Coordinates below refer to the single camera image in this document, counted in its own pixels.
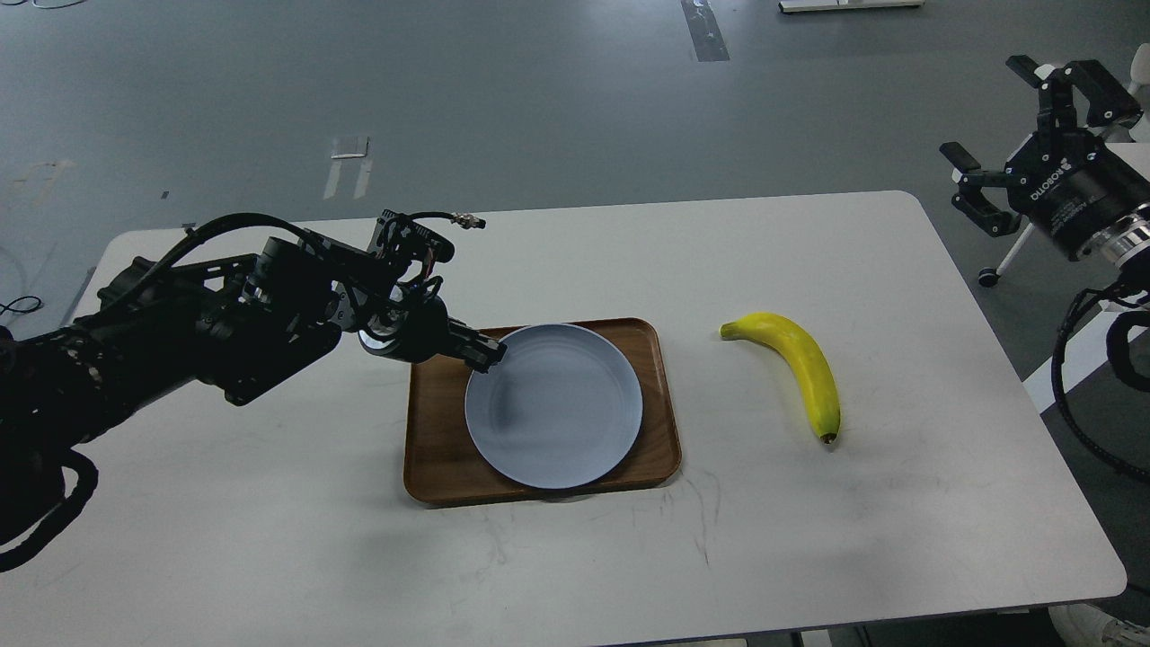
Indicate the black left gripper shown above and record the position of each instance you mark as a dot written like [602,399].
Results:
[424,332]

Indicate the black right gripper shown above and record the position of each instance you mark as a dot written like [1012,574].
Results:
[1069,184]

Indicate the light blue plate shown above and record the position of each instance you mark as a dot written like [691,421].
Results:
[562,408]

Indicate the yellow banana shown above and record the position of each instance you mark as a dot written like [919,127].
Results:
[807,362]

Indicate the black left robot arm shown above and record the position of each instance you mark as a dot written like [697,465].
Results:
[242,303]

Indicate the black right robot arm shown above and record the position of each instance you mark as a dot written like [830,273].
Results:
[1123,291]

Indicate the brown wooden tray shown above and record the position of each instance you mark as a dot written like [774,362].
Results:
[443,466]

